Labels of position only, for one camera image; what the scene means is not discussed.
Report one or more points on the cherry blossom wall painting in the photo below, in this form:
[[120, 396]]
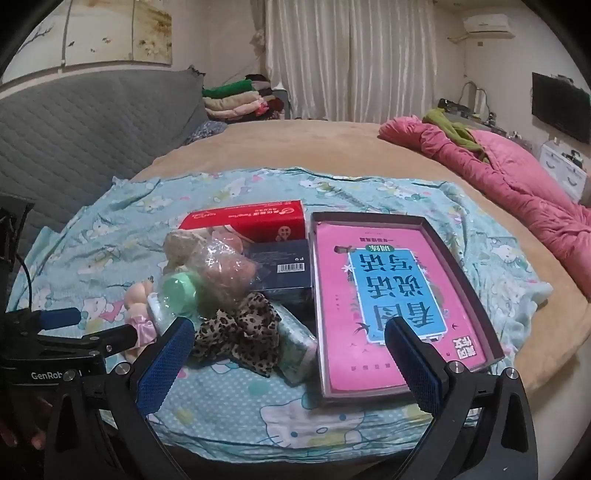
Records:
[[81, 32]]

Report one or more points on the grey quilted headboard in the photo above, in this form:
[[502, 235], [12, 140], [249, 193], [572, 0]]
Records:
[[63, 142]]

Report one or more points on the cream teddy bear pink dress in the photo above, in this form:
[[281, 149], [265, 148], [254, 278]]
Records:
[[138, 316]]

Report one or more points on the person left hand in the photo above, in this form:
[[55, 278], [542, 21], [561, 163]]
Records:
[[24, 419]]

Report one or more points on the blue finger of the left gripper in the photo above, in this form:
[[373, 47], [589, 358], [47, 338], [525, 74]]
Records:
[[103, 343], [59, 318]]

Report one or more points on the dark navy cardboard box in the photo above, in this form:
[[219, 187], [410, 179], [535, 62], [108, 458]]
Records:
[[283, 270]]

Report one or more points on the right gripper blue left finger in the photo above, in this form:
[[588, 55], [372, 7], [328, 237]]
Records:
[[159, 364]]

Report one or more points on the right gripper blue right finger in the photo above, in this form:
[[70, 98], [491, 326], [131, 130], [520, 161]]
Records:
[[420, 364]]

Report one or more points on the pink quilted comforter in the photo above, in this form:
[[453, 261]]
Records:
[[512, 178]]

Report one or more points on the dark floral pillow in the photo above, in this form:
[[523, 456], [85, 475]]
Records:
[[206, 130]]

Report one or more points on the black wall television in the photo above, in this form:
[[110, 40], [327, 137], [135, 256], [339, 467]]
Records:
[[562, 105]]

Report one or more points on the stack of folded clothes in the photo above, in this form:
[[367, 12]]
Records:
[[250, 99]]

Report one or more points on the maroon shallow box tray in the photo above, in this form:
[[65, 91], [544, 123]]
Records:
[[406, 304]]

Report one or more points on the white drawer cabinet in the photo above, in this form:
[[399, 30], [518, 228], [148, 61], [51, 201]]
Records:
[[571, 178]]

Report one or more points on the white air conditioner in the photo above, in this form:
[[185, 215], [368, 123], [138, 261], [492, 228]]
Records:
[[488, 26]]

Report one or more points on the light blue cartoon print sheet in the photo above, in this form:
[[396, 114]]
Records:
[[380, 248]]

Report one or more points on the brown sponge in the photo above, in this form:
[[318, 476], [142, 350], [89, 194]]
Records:
[[223, 273]]

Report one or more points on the cluttered side table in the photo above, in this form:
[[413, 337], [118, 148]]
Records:
[[473, 108]]

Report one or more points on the white curtain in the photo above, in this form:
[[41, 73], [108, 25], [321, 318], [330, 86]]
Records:
[[356, 61]]

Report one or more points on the tan round bed mattress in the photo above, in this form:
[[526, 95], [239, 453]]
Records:
[[555, 361]]

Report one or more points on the green blanket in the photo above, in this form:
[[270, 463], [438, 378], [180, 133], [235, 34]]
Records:
[[457, 132]]

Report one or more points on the leopard print scrunchie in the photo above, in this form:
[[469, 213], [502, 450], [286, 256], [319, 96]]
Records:
[[248, 335]]

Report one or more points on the green beauty sponge egg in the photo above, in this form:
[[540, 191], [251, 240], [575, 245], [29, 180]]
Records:
[[179, 293]]

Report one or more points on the green white tissue packet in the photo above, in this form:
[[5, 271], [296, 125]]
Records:
[[298, 347]]

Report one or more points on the red white tissue box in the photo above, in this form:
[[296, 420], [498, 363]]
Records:
[[257, 223]]

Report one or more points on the pink blue Chinese book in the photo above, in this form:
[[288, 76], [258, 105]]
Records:
[[392, 304]]

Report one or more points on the white floral scrunchie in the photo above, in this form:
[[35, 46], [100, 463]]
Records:
[[187, 250]]

